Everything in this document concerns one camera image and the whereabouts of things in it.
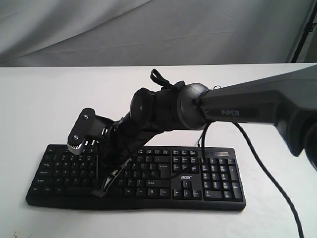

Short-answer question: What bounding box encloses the grey backdrop cloth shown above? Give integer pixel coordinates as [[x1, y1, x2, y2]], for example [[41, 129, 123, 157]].
[[0, 0, 315, 67]]

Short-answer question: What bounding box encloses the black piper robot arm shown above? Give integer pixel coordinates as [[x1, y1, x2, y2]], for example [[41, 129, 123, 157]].
[[97, 66, 317, 197]]

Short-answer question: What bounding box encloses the black acer keyboard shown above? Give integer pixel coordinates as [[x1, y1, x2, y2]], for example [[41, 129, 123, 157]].
[[26, 144, 246, 211]]

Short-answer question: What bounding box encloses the black keyboard usb cable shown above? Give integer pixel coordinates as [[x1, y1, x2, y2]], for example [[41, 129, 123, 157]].
[[197, 85, 221, 147]]

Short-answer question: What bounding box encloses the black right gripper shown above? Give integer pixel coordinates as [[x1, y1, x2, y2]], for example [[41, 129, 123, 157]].
[[91, 116, 161, 198]]

